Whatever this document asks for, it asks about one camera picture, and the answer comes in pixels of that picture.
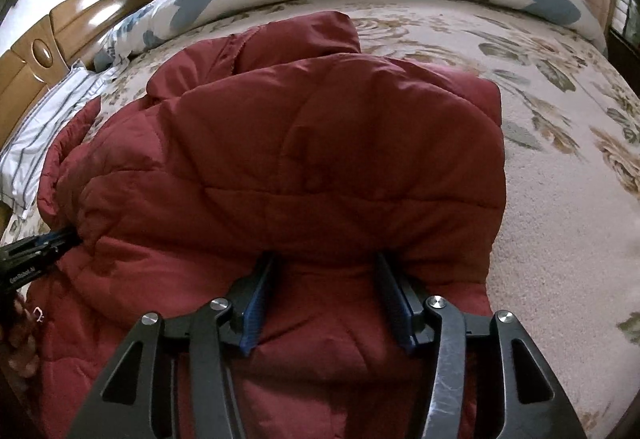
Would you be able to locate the red quilted puffer coat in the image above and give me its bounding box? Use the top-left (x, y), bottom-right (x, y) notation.
top-left (28, 11), bottom-right (506, 438)

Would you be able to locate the left hand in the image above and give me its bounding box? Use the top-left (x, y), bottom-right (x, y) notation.
top-left (1, 293), bottom-right (39, 381)

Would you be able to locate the striped grey white pillow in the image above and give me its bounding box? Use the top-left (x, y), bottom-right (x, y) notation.
top-left (1, 62), bottom-right (127, 219)

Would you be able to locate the floral bed blanket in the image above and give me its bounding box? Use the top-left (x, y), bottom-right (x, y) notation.
top-left (0, 0), bottom-right (640, 439)

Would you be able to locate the wooden headboard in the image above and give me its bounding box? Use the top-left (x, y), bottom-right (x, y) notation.
top-left (0, 0), bottom-right (152, 142)

